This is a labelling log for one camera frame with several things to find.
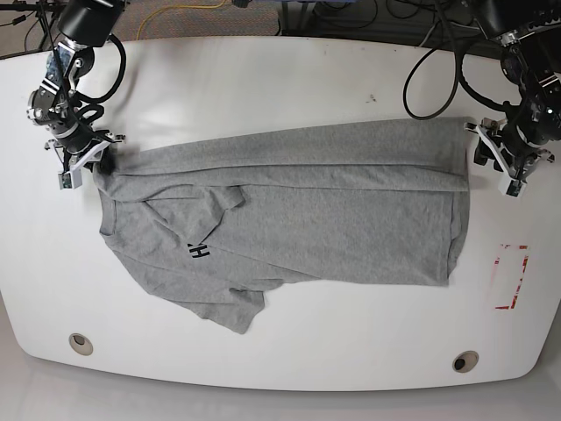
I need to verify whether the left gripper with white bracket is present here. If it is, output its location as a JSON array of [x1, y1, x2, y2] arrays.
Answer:
[[464, 118, 556, 197]]

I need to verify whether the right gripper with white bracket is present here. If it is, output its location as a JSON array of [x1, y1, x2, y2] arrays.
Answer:
[[44, 129, 126, 189]]

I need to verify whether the grey T-shirt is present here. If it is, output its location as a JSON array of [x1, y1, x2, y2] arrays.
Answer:
[[92, 118, 470, 334]]

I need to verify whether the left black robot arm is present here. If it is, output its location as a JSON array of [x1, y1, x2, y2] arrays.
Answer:
[[458, 1, 560, 197]]

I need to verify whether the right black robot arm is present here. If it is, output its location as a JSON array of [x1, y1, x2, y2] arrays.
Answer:
[[27, 1, 127, 189]]

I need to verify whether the red tape rectangle marking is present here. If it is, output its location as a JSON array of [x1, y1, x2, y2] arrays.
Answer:
[[490, 244, 529, 310]]

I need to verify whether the black tripod stand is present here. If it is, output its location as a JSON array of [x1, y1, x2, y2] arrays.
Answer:
[[1, 1, 67, 57]]

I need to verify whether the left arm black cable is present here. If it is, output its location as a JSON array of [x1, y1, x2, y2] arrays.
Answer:
[[402, 0, 527, 120]]

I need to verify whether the white cable on floor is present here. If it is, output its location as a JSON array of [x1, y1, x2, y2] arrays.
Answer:
[[418, 20, 444, 48]]

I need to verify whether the left table cable grommet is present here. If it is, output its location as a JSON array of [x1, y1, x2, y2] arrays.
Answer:
[[68, 333, 94, 356]]

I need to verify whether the table cable grommet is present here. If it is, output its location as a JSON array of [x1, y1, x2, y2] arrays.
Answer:
[[452, 350, 479, 374], [68, 333, 94, 356]]

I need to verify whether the yellow cable on floor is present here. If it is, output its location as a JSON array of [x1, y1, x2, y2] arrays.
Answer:
[[137, 0, 225, 41]]

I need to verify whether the right table cable grommet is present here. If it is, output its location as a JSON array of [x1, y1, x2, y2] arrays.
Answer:
[[452, 350, 479, 374]]

